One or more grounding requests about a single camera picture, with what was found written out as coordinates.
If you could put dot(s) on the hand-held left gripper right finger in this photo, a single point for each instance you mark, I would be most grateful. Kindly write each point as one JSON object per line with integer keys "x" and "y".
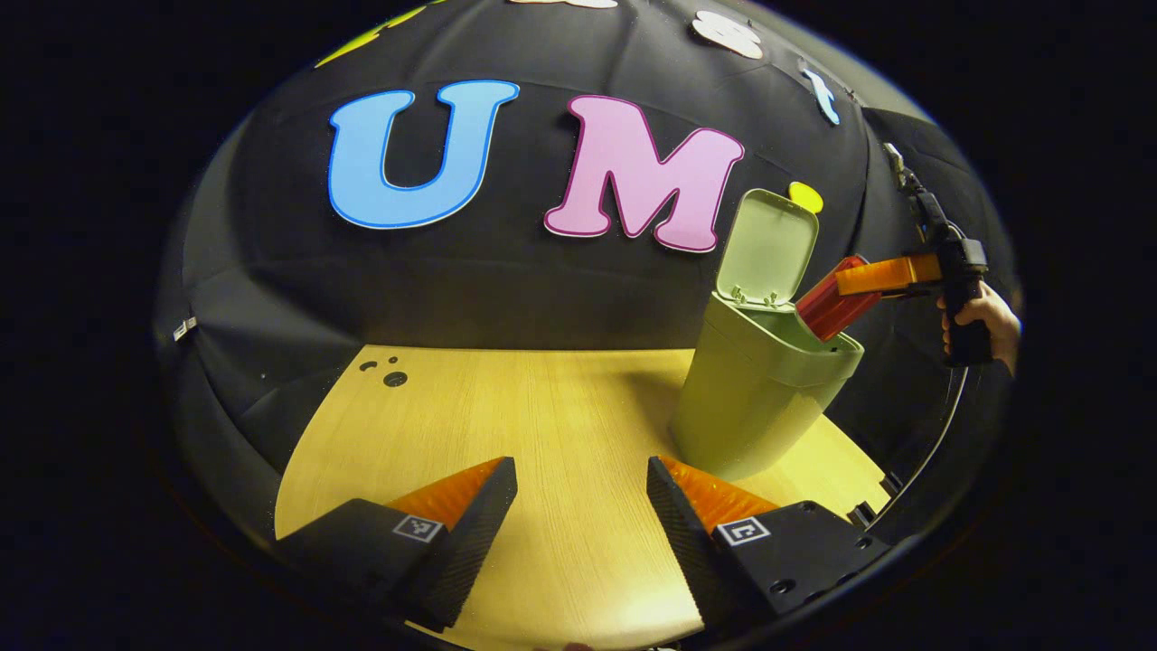
{"x": 691, "y": 551}

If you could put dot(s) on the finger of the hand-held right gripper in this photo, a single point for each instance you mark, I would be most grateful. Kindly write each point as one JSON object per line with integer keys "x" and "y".
{"x": 886, "y": 274}

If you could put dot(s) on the black backdrop cloth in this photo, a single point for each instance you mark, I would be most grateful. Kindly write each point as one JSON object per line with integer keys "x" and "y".
{"x": 362, "y": 280}

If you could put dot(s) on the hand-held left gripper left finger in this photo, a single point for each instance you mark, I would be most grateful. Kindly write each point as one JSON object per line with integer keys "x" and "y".
{"x": 470, "y": 551}

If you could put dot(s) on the wooden desktop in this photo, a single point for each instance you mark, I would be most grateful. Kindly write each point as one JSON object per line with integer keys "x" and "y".
{"x": 542, "y": 425}

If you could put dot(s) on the black table clamp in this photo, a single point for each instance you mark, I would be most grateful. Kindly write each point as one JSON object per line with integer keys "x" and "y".
{"x": 863, "y": 515}

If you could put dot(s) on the red pop can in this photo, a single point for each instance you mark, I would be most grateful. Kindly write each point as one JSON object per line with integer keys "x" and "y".
{"x": 832, "y": 303}

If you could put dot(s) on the silver binder clip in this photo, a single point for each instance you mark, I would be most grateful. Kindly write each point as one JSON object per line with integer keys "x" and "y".
{"x": 185, "y": 327}

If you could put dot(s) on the pale green garbage bin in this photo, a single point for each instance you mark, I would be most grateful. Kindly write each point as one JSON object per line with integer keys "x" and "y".
{"x": 750, "y": 398}

